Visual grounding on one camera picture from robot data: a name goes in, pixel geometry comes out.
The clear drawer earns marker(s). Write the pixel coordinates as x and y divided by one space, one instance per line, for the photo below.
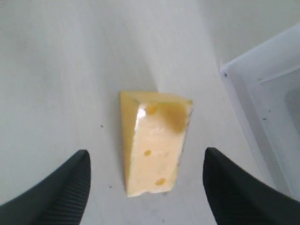
264 87

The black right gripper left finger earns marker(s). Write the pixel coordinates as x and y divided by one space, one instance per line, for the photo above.
59 199

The yellow cheese wedge toy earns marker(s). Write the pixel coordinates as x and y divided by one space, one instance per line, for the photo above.
154 128

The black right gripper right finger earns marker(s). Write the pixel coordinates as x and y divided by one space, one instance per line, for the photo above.
236 197

